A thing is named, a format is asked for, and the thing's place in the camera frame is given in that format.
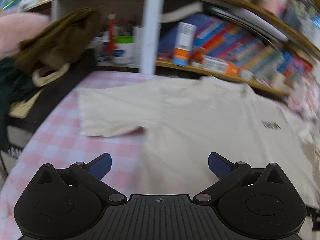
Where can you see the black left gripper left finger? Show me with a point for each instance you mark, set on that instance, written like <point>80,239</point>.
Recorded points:
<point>66,202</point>

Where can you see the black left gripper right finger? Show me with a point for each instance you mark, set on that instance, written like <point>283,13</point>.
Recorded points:
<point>253,202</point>

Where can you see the cream t-shirt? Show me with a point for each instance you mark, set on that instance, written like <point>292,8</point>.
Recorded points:
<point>186,120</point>

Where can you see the pink checkered tablecloth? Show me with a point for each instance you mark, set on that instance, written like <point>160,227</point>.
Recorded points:
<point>59,141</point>

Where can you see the pink plush toy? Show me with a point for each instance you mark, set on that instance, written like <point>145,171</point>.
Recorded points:
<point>304,98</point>

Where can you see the white orange box lying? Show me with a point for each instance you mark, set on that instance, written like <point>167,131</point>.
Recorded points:
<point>219,65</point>

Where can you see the white wipes canister green lid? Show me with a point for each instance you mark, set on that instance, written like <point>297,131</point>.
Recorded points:
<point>123,49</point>

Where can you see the olive green garment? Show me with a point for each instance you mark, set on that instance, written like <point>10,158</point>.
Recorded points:
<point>61,42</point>

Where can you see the row of colourful books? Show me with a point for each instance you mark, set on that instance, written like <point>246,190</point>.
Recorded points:
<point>216,37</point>

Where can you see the wooden bookshelf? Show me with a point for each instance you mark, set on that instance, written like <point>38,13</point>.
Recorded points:
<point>18,25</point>

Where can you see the white orange toothpaste box upright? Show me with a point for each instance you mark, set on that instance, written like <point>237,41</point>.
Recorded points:
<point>184,44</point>

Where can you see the red tassel ornament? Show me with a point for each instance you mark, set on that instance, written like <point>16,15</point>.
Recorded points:
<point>111,28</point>

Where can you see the white shelf post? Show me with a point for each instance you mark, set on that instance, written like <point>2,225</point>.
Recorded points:
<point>151,24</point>

